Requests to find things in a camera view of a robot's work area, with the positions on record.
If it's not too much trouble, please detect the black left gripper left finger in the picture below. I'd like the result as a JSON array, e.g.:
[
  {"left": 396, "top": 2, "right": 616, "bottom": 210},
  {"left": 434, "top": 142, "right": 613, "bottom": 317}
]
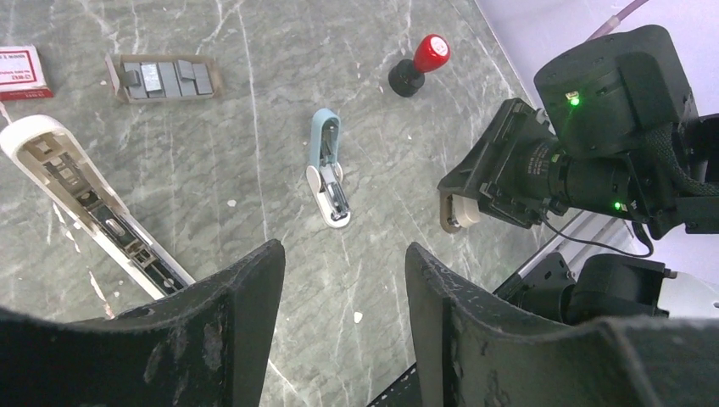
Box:
[{"left": 1, "top": 239, "right": 286, "bottom": 406}]

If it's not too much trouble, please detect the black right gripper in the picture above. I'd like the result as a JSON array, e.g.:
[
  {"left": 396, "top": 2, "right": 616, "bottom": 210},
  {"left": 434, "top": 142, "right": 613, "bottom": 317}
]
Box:
[{"left": 438, "top": 25, "right": 718, "bottom": 240}]

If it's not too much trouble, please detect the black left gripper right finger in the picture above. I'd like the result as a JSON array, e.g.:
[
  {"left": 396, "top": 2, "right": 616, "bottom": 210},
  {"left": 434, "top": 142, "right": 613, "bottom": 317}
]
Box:
[{"left": 405, "top": 243, "right": 718, "bottom": 406}]

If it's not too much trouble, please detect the beige brown small stapler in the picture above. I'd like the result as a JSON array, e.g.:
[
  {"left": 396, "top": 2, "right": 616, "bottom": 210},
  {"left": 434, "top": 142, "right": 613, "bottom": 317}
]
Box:
[{"left": 439, "top": 192, "right": 481, "bottom": 234}]

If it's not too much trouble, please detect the long white stapler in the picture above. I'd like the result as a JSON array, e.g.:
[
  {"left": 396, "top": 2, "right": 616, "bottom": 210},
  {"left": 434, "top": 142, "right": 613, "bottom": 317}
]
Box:
[{"left": 1, "top": 114, "right": 195, "bottom": 299}]

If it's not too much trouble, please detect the cardboard tray with staples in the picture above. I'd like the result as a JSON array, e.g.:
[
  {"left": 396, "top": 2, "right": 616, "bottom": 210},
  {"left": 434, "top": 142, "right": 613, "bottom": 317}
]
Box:
[{"left": 104, "top": 53, "right": 223, "bottom": 103}]

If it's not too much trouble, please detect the red white staple box sleeve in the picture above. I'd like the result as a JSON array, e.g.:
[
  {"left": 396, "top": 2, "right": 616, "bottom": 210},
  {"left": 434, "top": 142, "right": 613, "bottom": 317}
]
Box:
[{"left": 0, "top": 45, "right": 54, "bottom": 102}]

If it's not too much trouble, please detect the red black stamp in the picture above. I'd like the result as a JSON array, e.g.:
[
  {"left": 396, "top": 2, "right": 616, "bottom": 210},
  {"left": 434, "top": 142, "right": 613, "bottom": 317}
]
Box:
[{"left": 387, "top": 34, "right": 451, "bottom": 98}]

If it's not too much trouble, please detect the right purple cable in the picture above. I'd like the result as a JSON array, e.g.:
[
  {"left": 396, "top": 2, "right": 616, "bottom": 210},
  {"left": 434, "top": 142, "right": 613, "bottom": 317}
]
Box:
[{"left": 585, "top": 0, "right": 651, "bottom": 42}]

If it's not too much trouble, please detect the aluminium rail frame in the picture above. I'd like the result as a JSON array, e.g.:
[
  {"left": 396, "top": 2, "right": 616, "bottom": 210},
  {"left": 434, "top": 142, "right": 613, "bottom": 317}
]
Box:
[{"left": 516, "top": 211, "right": 645, "bottom": 278}]

